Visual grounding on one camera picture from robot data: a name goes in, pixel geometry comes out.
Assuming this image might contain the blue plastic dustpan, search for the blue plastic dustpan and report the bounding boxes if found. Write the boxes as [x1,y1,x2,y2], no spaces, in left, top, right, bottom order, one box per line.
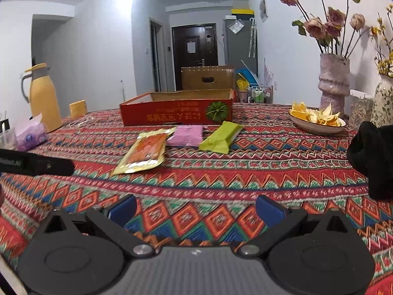
[238,68,257,88]

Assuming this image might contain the red cardboard box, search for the red cardboard box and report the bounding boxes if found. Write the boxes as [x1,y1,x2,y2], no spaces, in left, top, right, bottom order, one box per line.
[120,88,234,126]

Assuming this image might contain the brown cardboard box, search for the brown cardboard box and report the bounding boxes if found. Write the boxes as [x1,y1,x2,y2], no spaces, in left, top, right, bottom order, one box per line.
[181,65,235,91]

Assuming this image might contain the dark entrance door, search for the dark entrance door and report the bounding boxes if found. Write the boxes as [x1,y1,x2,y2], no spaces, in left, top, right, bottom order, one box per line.
[171,24,218,91]

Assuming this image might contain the yellow and black box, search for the yellow and black box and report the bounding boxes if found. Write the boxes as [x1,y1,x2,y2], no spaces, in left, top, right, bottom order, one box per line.
[231,8,255,18]

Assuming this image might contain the purple tissue pack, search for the purple tissue pack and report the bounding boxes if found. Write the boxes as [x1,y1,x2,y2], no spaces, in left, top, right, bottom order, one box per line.
[14,114,49,152]

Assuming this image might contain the wire rack with bottles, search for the wire rack with bottles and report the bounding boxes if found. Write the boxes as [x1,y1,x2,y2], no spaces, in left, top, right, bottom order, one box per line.
[246,84,273,103]

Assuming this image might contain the yellow thermos jug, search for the yellow thermos jug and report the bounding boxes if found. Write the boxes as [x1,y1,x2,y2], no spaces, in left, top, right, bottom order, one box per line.
[21,63,63,133]

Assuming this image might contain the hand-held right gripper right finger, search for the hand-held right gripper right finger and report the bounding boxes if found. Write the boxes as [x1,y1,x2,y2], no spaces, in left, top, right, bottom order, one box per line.
[236,194,357,259]

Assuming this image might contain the long yellow orange snack packet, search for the long yellow orange snack packet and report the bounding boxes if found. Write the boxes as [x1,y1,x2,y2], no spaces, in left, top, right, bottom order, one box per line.
[112,128,177,176]

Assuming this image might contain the pink ceramic vase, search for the pink ceramic vase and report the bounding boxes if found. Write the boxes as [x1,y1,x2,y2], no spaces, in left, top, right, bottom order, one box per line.
[318,53,351,119]

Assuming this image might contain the white folded umbrella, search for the white folded umbrella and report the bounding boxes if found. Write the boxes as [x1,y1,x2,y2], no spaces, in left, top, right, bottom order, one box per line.
[248,18,257,58]

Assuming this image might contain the dried pink roses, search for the dried pink roses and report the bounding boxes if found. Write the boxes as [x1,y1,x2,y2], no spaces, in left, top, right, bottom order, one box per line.
[276,0,366,57]

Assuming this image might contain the yellow cup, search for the yellow cup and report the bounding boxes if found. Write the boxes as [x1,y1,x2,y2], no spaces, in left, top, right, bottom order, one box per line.
[69,100,88,119]

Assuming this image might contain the white floral vase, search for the white floral vase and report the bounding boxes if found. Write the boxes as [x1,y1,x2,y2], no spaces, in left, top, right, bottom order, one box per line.
[370,74,393,128]

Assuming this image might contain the black cloth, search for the black cloth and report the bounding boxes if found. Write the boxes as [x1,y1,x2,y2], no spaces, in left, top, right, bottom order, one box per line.
[347,121,393,200]

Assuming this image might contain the green snack packet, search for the green snack packet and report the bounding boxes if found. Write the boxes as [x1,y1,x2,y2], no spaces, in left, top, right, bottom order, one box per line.
[198,121,244,155]

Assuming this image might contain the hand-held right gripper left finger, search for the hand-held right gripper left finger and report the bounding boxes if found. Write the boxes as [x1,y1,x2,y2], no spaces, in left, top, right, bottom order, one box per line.
[36,194,155,257]

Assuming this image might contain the beige bowl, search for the beige bowl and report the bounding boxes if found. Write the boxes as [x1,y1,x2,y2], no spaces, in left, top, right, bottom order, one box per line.
[289,111,347,135]

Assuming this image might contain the pink snack packet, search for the pink snack packet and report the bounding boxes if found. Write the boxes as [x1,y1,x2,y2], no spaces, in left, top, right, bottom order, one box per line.
[166,125,204,147]

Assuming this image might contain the grey refrigerator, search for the grey refrigerator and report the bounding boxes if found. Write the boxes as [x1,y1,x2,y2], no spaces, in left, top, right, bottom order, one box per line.
[223,15,258,88]

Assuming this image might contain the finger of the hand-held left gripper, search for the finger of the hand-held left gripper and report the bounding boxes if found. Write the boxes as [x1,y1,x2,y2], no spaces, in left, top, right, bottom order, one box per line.
[37,155,75,177]

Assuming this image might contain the clear storage jar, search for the clear storage jar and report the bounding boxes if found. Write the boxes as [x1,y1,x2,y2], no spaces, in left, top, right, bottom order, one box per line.
[348,89,374,130]

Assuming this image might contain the yellow flower branches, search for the yellow flower branches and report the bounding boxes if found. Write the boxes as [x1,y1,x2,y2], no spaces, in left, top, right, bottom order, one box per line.
[370,4,393,77]

